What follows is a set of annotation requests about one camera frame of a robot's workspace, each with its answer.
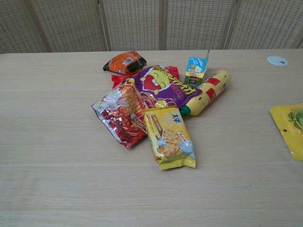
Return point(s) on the yellow cracker packet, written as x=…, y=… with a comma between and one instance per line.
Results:
x=170, y=137

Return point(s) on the orange black snack packet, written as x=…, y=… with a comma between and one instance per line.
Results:
x=124, y=61

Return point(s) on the red foil packet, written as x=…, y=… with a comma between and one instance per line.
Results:
x=117, y=79

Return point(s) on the white round table grommet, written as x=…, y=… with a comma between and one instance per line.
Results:
x=277, y=60

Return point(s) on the purple noodle snack bag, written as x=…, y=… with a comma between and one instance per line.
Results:
x=163, y=87

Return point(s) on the small juice carton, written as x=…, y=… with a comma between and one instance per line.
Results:
x=196, y=69

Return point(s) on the red silver snack bag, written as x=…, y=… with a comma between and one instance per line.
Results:
x=120, y=118

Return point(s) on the yellow red chips tube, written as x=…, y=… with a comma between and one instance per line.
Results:
x=210, y=93

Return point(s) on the yellow pouch with green fruit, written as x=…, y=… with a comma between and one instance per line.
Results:
x=291, y=127

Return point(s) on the beige perforated folding screen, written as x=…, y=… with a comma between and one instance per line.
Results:
x=132, y=23

